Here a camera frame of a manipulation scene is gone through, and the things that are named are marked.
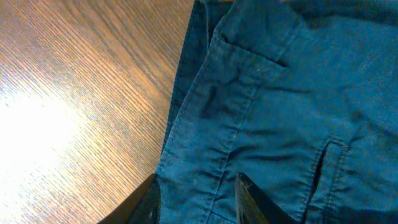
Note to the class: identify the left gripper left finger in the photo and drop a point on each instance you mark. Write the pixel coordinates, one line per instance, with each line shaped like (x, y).
(140, 207)

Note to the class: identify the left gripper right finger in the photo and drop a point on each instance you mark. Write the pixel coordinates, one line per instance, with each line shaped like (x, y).
(253, 206)

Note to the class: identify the navy blue shorts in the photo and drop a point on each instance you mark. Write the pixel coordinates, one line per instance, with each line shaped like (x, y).
(298, 96)

